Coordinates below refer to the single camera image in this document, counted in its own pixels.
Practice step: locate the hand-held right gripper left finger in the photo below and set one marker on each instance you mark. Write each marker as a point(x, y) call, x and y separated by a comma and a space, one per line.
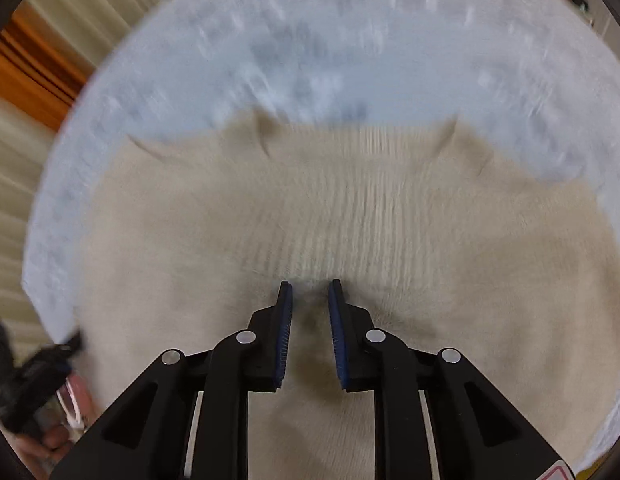
point(285, 335)

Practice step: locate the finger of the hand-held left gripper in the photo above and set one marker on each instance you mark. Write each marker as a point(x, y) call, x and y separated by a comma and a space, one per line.
point(50, 365)

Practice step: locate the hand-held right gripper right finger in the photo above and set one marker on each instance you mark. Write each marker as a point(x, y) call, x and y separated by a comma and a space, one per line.
point(337, 335)

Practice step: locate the beige sweater with black hearts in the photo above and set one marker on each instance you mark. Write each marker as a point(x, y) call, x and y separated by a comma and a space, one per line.
point(390, 220)

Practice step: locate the person's left hand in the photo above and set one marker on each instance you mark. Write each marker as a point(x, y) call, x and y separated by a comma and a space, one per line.
point(65, 435)

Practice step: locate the cream curtain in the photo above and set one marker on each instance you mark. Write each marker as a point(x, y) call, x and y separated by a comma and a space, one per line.
point(105, 5)
point(15, 195)

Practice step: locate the bed with blue butterfly sheet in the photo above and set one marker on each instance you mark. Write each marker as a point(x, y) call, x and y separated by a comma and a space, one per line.
point(310, 50)

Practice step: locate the orange curtain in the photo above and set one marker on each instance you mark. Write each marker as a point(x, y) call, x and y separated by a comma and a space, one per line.
point(30, 75)

